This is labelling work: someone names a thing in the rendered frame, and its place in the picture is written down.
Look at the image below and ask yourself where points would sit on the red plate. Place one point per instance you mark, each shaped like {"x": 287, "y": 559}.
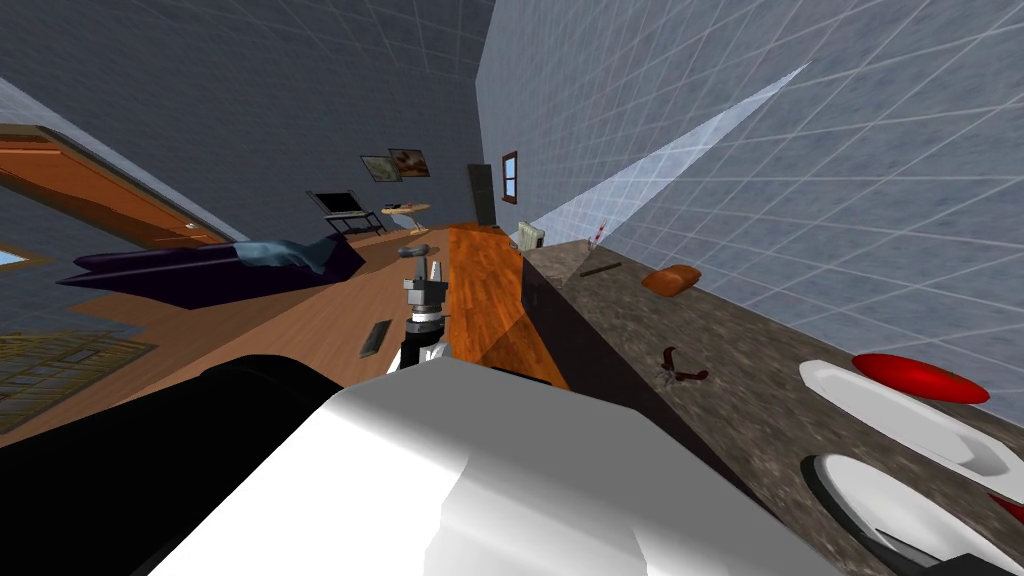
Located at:
{"x": 920, "y": 378}

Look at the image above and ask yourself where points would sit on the dark knife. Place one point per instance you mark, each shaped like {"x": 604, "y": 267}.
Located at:
{"x": 601, "y": 270}

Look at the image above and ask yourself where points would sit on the pale ribbed toaster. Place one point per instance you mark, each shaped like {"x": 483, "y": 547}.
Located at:
{"x": 530, "y": 236}

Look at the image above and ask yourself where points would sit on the brown framed wall picture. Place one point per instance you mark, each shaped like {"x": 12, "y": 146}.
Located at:
{"x": 410, "y": 162}

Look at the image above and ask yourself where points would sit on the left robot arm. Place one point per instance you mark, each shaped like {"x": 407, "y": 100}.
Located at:
{"x": 120, "y": 472}

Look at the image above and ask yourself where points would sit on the red scissors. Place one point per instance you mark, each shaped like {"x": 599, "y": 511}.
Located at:
{"x": 678, "y": 370}

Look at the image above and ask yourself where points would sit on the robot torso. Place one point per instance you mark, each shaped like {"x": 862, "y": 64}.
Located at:
{"x": 496, "y": 488}

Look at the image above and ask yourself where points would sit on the television on black stand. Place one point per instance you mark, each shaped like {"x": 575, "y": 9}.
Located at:
{"x": 346, "y": 210}

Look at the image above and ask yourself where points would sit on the orange wooden door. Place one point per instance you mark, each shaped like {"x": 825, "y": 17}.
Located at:
{"x": 104, "y": 192}

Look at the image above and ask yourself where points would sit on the yellow patterned rug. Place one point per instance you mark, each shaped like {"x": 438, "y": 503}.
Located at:
{"x": 56, "y": 370}

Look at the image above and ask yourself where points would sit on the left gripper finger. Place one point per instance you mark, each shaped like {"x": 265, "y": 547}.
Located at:
{"x": 436, "y": 270}
{"x": 421, "y": 270}

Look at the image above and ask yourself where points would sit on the dark purple sofa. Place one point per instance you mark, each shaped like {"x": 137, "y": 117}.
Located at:
{"x": 208, "y": 270}

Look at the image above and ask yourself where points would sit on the pale framed wall picture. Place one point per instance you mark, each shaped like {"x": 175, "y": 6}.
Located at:
{"x": 381, "y": 168}

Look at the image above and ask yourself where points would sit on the round wooden table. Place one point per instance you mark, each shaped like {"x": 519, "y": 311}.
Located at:
{"x": 406, "y": 213}

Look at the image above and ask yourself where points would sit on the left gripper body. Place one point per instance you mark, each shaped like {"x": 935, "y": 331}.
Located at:
{"x": 425, "y": 293}

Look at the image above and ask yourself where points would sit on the black door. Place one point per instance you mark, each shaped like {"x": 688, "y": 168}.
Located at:
{"x": 482, "y": 196}

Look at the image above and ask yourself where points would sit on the brown bread loaf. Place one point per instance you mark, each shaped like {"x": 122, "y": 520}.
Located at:
{"x": 672, "y": 280}

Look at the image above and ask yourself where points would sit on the glass with red stick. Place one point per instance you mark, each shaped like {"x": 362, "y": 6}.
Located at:
{"x": 596, "y": 236}

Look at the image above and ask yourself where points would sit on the orange wooden cupboard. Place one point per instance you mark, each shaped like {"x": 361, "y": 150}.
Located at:
{"x": 488, "y": 312}

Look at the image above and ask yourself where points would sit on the black remote control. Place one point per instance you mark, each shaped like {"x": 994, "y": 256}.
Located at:
{"x": 374, "y": 338}

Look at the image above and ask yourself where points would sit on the white plate with black rim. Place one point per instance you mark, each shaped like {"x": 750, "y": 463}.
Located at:
{"x": 896, "y": 512}

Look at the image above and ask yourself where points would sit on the brown framed window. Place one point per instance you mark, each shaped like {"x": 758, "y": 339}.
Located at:
{"x": 510, "y": 178}

